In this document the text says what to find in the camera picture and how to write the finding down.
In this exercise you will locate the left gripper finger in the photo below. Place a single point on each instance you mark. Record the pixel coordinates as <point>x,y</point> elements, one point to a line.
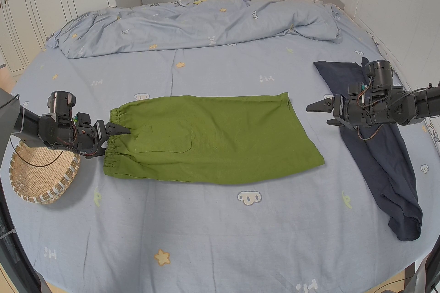
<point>115,129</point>

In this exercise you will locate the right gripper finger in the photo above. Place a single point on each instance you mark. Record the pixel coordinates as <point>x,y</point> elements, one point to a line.
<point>336,122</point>
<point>323,107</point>

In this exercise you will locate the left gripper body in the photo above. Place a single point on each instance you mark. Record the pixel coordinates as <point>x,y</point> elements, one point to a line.
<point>86,142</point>

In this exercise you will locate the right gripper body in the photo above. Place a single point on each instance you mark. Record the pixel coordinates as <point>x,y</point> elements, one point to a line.
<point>371,113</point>

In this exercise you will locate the green shorts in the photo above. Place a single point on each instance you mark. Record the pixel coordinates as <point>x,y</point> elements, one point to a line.
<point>223,140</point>

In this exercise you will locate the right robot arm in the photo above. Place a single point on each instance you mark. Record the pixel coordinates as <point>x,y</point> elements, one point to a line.
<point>378,73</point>

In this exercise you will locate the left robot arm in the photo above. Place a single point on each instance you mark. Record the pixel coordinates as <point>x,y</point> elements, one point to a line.
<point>31,123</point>

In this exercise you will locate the round woven basket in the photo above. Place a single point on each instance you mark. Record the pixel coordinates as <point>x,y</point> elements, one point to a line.
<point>44,181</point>

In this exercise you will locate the dark blue garment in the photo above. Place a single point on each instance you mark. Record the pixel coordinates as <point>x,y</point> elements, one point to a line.
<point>392,175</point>

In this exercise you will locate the bed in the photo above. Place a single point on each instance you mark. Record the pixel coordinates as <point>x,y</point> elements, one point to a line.
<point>220,233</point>

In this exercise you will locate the pale blue quilt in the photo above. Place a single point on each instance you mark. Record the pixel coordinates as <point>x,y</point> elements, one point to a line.
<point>172,27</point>

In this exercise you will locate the white wardrobe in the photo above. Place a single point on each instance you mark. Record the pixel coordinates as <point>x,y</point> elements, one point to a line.
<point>34,10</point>

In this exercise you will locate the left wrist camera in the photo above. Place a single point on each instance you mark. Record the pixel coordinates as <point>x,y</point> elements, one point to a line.
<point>82,120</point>

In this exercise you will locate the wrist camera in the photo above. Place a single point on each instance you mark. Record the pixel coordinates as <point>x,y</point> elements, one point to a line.
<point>355,90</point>
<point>82,120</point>

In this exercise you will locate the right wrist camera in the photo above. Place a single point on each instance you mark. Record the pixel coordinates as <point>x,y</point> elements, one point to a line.
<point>355,90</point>

